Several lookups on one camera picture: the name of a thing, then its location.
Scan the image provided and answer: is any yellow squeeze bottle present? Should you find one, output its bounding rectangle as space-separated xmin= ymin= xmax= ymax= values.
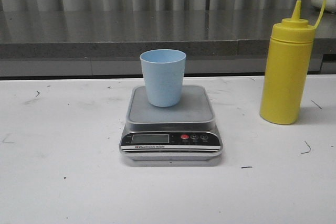
xmin=259 ymin=0 xmax=327 ymax=125

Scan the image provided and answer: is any light blue plastic cup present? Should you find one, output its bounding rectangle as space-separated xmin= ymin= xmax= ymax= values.
xmin=140 ymin=49 xmax=186 ymax=107

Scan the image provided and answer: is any silver digital kitchen scale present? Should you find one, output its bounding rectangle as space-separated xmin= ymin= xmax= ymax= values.
xmin=119 ymin=85 xmax=223 ymax=166

